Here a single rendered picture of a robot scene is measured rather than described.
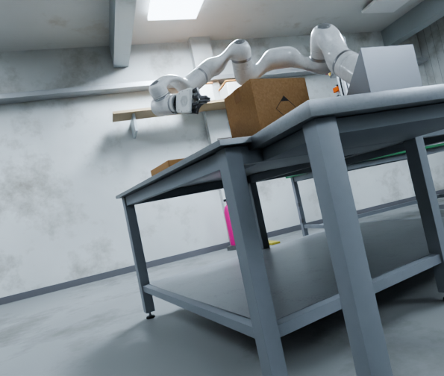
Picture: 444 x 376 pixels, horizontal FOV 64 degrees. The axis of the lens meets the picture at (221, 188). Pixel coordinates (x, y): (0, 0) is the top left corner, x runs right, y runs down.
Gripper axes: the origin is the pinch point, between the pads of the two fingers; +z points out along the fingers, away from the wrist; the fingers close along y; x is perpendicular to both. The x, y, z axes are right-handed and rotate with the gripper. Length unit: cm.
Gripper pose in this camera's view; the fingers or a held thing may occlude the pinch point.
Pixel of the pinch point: (204, 99)
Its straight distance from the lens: 148.2
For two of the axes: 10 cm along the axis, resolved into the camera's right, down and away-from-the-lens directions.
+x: 6.9, -0.3, 7.3
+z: 7.3, 0.6, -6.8
